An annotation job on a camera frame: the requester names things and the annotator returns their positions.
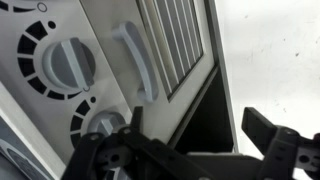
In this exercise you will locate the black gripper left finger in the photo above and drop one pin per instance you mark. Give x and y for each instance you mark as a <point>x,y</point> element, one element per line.
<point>136,155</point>

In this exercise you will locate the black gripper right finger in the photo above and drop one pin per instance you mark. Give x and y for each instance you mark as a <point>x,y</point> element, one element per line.
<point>283,148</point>

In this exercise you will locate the white oven cabinet door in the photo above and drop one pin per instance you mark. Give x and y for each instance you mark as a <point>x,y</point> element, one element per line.
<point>163,55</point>

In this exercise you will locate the grey stove knob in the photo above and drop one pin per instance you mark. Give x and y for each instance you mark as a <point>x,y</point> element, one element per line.
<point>69,64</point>
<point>104,122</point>

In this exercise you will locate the white toy kitchen unit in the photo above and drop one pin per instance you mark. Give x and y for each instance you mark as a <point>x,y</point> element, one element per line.
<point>41,124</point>

